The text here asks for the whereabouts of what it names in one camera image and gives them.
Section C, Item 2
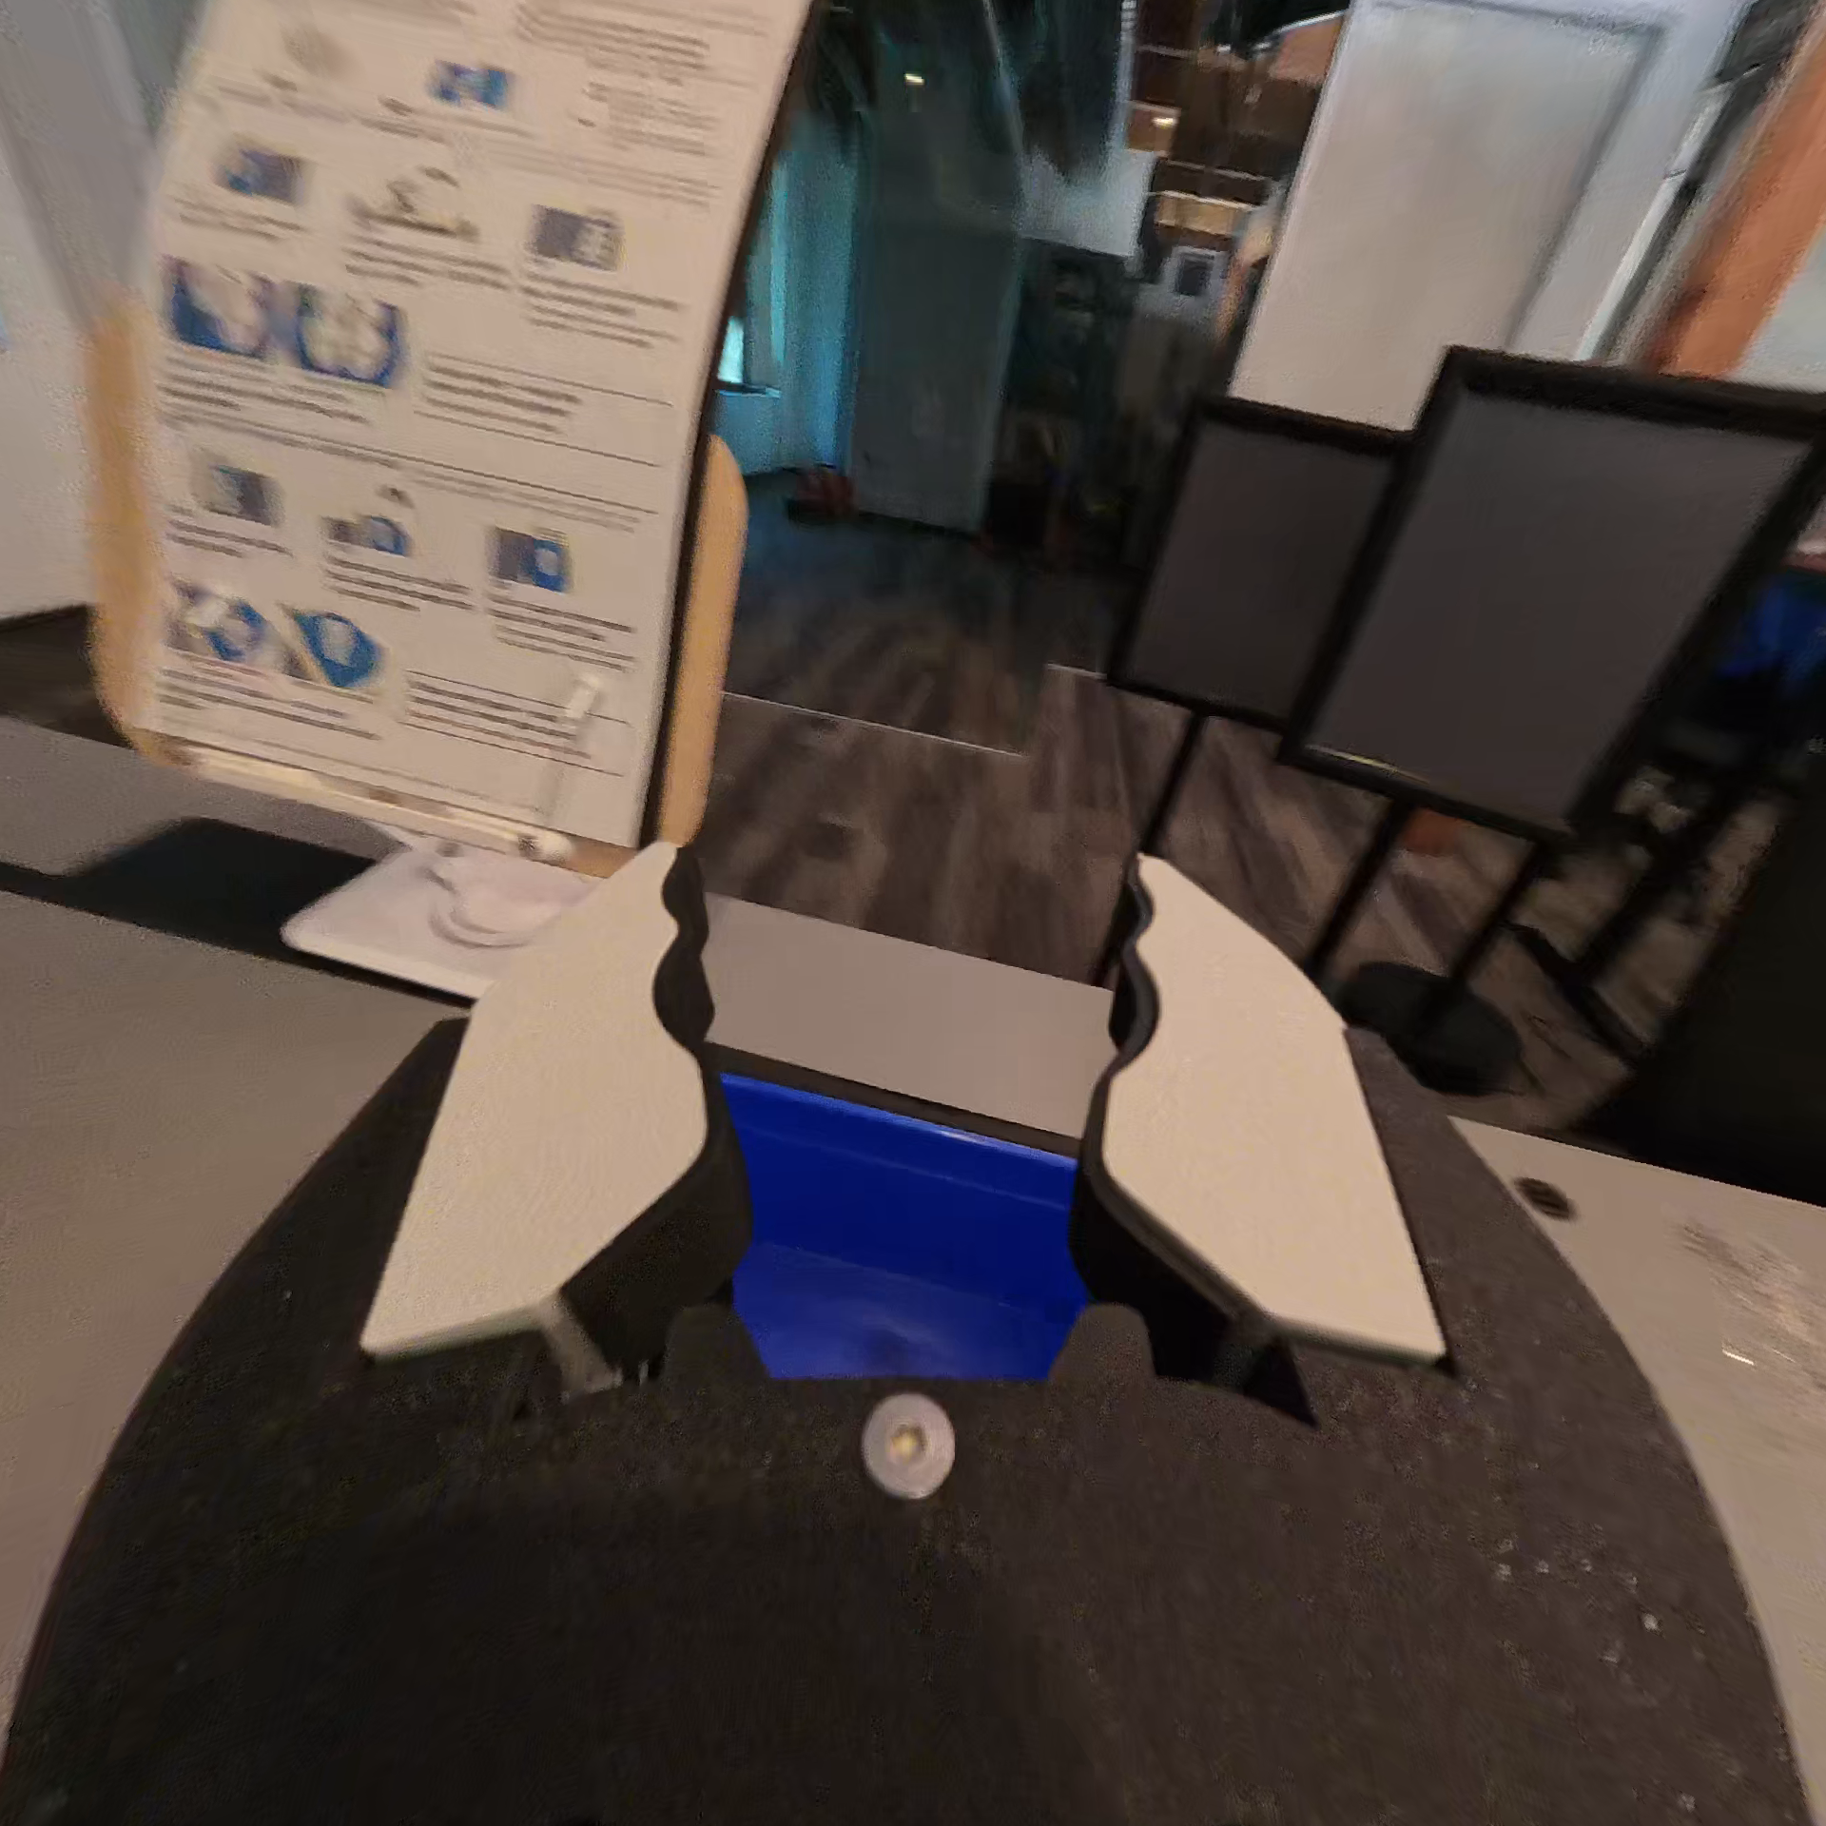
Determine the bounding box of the black office chair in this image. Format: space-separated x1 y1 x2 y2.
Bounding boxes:
1599 773 1826 1201

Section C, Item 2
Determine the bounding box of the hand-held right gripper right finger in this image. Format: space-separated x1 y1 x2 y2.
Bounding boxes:
1070 850 1452 1399

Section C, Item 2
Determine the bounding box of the white board stand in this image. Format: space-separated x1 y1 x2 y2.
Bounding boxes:
280 828 616 999

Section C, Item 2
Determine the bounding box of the wooden instruction board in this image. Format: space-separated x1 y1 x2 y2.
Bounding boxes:
85 0 829 857

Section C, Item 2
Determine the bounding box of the blue plastic bin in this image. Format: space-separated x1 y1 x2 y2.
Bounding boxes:
713 1065 1093 1386

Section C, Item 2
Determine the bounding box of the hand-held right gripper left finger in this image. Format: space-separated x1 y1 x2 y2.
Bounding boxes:
364 841 751 1391

